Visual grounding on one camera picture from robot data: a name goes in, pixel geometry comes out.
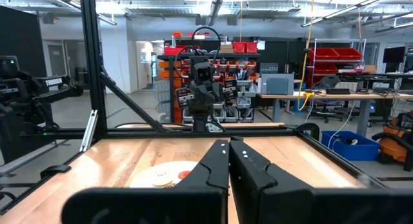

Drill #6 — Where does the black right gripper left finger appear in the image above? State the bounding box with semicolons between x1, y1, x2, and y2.
61;139;230;224

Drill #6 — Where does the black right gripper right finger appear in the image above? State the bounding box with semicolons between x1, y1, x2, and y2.
228;136;413;224

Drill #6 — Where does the small white frosted donut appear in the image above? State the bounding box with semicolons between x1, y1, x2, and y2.
151;170;174;188

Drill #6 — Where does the rack with orange parts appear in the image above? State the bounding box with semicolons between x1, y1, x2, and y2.
157;39;261;124

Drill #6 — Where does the small red storage bin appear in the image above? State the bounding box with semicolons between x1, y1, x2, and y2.
245;41;259;55
232;41;247;54

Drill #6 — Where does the white round plate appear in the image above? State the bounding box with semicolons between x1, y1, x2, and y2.
128;160;199;189

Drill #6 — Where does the grey box device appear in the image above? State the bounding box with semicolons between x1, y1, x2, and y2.
260;72;295;96

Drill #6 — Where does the blue plastic bin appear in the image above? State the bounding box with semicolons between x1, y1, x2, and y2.
321;130;380;161

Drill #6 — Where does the black office chair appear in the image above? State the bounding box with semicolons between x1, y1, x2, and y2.
310;74;352;124

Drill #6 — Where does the long wooden workbench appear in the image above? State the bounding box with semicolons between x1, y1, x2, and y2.
257;91;413;138

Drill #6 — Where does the large red storage bin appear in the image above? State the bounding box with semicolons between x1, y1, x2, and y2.
334;48;363;61
309;47;340;61

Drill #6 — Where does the orange shop vacuum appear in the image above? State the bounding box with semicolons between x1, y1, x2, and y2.
370;111;413;172

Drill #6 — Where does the computer monitor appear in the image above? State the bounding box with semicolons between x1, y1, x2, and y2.
382;46;407;65

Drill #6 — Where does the left arm wrist camera box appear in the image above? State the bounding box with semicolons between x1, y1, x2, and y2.
193;61;214;83

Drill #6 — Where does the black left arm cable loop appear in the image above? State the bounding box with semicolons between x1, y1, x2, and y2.
191;26;222;63

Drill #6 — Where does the black frame clamp handle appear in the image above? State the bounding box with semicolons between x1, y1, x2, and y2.
39;164;72;179
289;122;321;141

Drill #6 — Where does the yellow cord with plug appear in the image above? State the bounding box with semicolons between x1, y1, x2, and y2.
297;0;316;111

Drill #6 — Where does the black aluminium table frame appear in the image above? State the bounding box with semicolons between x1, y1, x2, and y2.
0;0;388;215

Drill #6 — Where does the silver metal bracket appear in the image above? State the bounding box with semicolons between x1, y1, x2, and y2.
79;109;99;153

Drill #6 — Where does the metal wire shelf rack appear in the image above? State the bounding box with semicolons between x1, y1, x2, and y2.
305;38;368;89

